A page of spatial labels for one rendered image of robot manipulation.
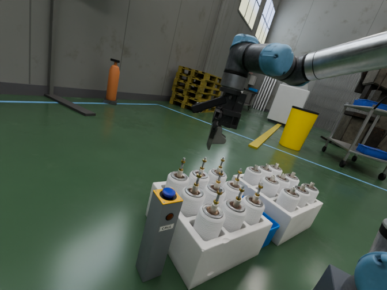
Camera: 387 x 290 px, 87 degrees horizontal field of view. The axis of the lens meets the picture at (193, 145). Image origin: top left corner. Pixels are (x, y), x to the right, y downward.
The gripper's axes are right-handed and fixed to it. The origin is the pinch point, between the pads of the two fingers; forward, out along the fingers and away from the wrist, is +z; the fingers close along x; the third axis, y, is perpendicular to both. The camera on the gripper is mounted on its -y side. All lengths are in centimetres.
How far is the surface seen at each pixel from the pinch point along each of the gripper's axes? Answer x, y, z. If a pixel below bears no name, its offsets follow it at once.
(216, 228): -10.3, 10.2, 24.0
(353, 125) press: 439, 344, -14
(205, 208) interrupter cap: -6.3, 5.1, 20.4
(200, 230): -10.0, 5.1, 26.7
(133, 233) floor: 0.0, -19.2, 45.4
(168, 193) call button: -15.3, -8.0, 12.7
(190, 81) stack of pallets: 357, -48, -15
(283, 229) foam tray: 18, 48, 36
